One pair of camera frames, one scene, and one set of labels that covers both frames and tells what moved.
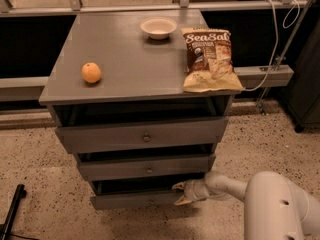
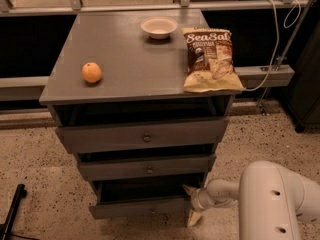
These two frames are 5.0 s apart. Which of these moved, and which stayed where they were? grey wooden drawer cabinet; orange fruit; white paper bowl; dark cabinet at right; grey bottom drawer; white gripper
Moved: white gripper; grey bottom drawer
Stayed: orange fruit; grey wooden drawer cabinet; dark cabinet at right; white paper bowl
